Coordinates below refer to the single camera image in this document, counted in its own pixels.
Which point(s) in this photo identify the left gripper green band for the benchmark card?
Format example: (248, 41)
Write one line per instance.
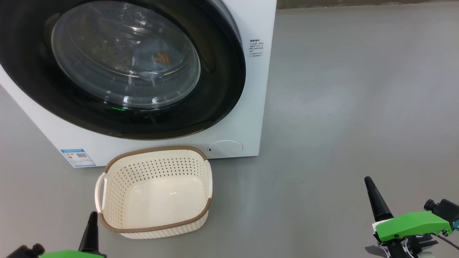
(68, 254)

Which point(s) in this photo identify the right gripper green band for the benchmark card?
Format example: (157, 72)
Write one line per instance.
(408, 224)

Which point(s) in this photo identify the blue cartoon print garment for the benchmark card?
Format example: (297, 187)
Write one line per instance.
(163, 59)

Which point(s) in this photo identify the round glass washing machine door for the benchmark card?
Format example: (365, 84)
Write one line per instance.
(215, 89)

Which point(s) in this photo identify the cream perforated laundry basket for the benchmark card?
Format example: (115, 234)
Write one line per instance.
(157, 200)

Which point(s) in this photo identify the white front-load washing machine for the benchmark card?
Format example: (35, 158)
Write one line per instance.
(258, 118)

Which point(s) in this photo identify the blue energy label sticker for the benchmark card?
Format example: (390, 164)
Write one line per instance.
(78, 158)

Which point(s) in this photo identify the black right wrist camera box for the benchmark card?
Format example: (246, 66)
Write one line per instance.
(444, 209)

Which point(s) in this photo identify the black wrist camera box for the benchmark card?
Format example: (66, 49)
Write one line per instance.
(444, 209)
(25, 251)

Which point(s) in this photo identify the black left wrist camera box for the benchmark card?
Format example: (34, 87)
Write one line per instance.
(25, 251)

